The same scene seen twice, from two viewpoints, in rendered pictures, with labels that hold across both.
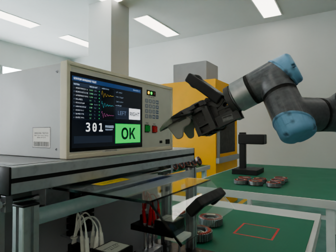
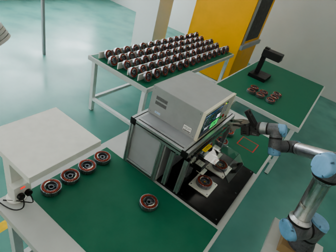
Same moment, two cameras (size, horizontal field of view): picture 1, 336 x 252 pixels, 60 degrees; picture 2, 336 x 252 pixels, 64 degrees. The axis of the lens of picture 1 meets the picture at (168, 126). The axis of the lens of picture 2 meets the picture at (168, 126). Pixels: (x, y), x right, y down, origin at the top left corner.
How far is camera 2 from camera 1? 1.26 m
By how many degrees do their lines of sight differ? 36
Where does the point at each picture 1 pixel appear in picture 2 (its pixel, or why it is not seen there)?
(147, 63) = not seen: outside the picture
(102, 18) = not seen: outside the picture
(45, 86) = (194, 115)
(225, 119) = (253, 133)
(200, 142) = (232, 28)
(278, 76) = (277, 134)
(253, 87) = (268, 132)
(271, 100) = (270, 141)
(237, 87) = (262, 128)
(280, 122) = (269, 150)
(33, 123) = (184, 122)
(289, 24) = not seen: outside the picture
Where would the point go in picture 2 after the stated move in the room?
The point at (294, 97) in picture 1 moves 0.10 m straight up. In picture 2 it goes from (278, 144) to (286, 131)
